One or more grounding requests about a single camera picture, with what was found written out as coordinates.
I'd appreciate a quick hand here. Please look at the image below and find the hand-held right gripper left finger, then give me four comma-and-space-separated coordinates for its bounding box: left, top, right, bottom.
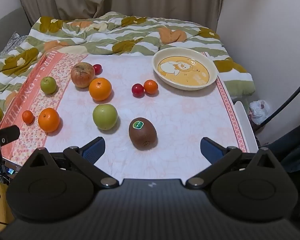
21, 137, 120, 188

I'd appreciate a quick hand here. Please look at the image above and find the pink floral tablecloth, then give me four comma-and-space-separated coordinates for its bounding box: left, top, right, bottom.
0, 52, 260, 174

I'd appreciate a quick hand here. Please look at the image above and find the grey floral pillow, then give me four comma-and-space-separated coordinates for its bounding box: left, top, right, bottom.
0, 31, 28, 60

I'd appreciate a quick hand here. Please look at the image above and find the white plastic bag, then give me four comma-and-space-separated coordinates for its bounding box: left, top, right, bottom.
249, 99, 274, 126

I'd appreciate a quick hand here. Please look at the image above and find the cream bowl with bear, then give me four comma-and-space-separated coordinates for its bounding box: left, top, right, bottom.
151, 47, 218, 91

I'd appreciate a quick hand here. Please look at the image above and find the orange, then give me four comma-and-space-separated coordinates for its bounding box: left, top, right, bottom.
89, 77, 112, 101
38, 107, 60, 133

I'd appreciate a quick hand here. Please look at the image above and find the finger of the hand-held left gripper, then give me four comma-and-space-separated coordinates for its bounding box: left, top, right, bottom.
0, 125, 21, 145

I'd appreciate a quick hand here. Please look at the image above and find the green striped flower blanket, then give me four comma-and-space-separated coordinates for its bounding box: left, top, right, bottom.
0, 11, 256, 130

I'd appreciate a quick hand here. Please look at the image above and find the small green apple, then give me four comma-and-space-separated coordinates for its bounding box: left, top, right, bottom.
40, 76, 57, 95

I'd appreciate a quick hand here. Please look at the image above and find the grey headboard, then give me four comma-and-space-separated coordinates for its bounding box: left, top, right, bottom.
0, 6, 32, 60

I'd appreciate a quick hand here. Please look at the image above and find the yellow box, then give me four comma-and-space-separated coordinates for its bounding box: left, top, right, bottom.
0, 177, 15, 233

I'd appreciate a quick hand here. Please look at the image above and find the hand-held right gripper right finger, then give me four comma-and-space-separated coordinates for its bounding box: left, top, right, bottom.
185, 137, 282, 189

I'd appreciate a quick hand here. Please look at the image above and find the white table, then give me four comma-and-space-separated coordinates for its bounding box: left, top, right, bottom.
231, 100, 260, 153

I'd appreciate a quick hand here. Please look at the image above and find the large green apple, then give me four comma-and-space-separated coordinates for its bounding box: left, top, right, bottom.
92, 104, 118, 130

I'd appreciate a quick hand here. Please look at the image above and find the red apple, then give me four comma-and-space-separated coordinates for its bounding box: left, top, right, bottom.
70, 62, 96, 88

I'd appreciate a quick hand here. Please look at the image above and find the person's dark clothing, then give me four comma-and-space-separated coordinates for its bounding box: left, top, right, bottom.
257, 121, 300, 174

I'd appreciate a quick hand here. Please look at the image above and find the small mandarin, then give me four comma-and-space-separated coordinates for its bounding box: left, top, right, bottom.
143, 79, 159, 95
22, 110, 35, 125

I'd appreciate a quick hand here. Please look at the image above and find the brown kiwi with green sticker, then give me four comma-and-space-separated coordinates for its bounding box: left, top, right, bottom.
129, 117, 157, 151

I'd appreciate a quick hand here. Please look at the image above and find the black cable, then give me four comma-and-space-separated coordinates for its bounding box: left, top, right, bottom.
255, 74, 300, 133

